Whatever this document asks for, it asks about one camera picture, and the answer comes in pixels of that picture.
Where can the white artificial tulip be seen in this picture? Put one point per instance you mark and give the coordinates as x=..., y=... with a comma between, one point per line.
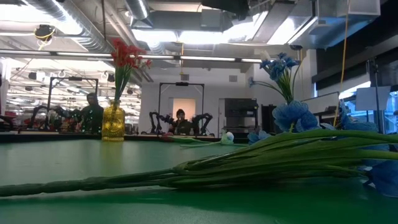
x=265, y=56
x=229, y=137

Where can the blue artificial flower bunch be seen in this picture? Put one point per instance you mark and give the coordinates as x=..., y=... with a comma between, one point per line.
x=280, y=70
x=248, y=161

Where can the red artificial flower bunch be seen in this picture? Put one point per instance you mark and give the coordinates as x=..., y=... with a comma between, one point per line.
x=129, y=57

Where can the red artificial tulip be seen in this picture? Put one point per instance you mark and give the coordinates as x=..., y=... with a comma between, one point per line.
x=118, y=44

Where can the background black robot arm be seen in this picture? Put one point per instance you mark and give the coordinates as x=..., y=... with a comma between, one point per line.
x=157, y=119
x=203, y=119

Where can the yellow glass vase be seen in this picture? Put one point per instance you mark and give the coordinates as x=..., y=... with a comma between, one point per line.
x=113, y=124

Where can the person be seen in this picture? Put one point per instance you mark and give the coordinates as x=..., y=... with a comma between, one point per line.
x=91, y=115
x=181, y=124

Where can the black cabinet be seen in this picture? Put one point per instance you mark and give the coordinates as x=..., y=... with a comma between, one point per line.
x=241, y=107

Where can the long ceiling light strip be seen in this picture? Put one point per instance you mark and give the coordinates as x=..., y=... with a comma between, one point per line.
x=202, y=58

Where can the white panel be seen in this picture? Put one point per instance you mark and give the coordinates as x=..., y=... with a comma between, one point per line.
x=373, y=98

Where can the black tripod stand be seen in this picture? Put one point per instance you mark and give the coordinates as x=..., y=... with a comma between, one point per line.
x=376, y=77

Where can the black gantry frame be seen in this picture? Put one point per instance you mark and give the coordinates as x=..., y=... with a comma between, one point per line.
x=74, y=78
x=182, y=84

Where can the silver ceiling duct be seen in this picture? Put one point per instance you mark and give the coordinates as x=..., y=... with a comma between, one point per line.
x=77, y=18

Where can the black table frame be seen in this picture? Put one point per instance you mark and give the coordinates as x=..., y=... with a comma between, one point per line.
x=46, y=137

